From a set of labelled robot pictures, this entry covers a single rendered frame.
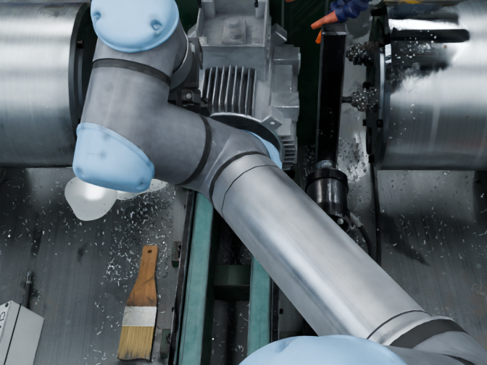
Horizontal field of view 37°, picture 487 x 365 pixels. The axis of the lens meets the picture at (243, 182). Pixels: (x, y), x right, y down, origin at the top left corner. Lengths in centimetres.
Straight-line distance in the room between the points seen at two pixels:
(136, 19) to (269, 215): 21
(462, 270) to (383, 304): 67
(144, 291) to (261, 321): 25
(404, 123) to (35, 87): 50
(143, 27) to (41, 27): 43
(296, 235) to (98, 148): 19
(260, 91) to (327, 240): 47
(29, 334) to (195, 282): 27
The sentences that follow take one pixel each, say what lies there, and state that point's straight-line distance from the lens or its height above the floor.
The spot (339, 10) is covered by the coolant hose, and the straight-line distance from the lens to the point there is 95.
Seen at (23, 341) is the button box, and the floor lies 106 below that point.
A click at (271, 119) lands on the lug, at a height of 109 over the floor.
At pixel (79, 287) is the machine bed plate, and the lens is 121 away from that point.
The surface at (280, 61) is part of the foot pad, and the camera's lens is 111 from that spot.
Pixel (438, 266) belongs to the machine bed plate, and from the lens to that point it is 122.
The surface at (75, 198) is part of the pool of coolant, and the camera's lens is 132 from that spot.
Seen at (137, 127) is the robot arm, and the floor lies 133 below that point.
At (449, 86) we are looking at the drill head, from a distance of 101.
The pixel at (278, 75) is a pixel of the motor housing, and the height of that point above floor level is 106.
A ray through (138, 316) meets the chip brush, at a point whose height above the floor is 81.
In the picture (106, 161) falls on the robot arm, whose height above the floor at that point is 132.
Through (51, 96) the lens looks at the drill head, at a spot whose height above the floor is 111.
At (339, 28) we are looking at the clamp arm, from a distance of 88.
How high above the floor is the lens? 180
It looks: 50 degrees down
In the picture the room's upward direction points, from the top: 4 degrees counter-clockwise
